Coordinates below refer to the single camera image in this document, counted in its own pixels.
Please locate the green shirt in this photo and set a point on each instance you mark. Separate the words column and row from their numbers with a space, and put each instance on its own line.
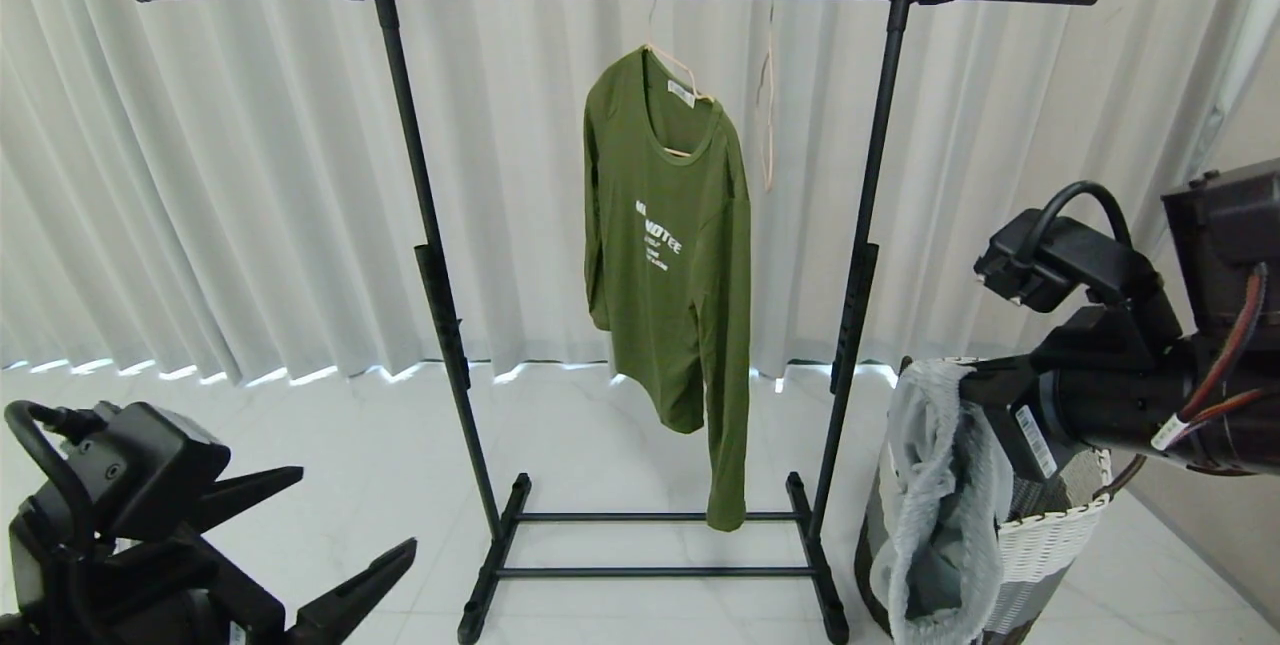
column 660, row 325

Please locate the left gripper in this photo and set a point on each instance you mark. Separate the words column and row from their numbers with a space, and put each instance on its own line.
column 150, row 595

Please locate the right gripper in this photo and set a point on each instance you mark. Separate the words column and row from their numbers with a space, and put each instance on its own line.
column 1110, row 395

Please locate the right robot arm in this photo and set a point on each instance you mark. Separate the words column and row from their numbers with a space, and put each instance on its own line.
column 1230, row 275

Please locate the pink clothes hanger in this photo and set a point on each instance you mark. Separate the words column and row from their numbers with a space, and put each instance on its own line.
column 769, row 125
column 652, row 15

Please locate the white laundry basket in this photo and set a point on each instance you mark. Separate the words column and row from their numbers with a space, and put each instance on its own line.
column 1040, row 545

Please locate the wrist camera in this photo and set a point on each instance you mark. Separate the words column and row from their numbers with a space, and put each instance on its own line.
column 160, row 465
column 1080, row 265

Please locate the pale grey shorts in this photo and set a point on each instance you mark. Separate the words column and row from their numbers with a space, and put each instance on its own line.
column 930, row 525

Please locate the white curtain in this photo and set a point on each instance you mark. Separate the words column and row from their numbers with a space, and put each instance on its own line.
column 250, row 175

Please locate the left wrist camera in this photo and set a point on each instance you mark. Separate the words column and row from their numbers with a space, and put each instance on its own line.
column 160, row 465

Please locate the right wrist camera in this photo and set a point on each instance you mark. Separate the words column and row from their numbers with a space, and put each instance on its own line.
column 1080, row 265

